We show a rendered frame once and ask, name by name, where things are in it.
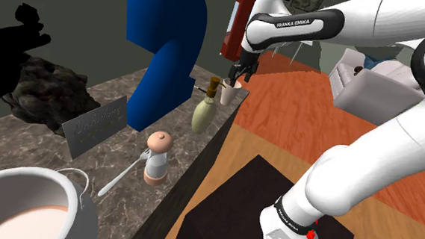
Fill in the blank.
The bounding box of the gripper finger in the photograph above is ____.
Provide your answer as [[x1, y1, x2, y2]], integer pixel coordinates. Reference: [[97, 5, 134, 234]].
[[243, 63, 258, 84], [227, 69, 240, 87]]

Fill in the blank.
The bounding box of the white cup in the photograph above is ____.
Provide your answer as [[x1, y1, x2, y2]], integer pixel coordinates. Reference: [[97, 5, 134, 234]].
[[219, 78, 243, 108]]

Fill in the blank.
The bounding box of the green soap dispenser bottle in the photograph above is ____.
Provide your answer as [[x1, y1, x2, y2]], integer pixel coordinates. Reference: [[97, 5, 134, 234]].
[[191, 75, 221, 135]]

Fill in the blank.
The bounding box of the blue number-shaped sculpture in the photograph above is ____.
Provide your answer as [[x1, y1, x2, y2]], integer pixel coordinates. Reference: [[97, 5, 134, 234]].
[[120, 0, 210, 136]]

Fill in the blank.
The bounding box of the pink-capped pepper grinder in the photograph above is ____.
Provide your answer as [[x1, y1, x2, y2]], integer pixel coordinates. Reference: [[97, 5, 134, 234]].
[[143, 130, 175, 187]]

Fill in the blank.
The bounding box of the white sofa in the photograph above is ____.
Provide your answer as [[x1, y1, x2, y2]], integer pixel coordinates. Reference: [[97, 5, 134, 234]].
[[325, 46, 425, 129]]

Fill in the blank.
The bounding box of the dark robot stand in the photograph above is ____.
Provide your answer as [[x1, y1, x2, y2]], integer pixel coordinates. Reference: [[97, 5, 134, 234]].
[[171, 150, 359, 239]]

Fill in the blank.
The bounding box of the grey sign card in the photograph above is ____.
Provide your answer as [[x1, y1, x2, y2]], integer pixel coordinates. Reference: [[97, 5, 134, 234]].
[[59, 93, 129, 164]]

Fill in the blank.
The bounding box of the dark rock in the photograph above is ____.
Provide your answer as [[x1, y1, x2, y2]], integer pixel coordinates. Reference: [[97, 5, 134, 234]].
[[0, 54, 104, 140]]

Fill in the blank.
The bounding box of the white pot with wire handle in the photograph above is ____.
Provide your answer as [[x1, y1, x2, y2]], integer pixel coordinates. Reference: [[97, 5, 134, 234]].
[[0, 164, 102, 239]]

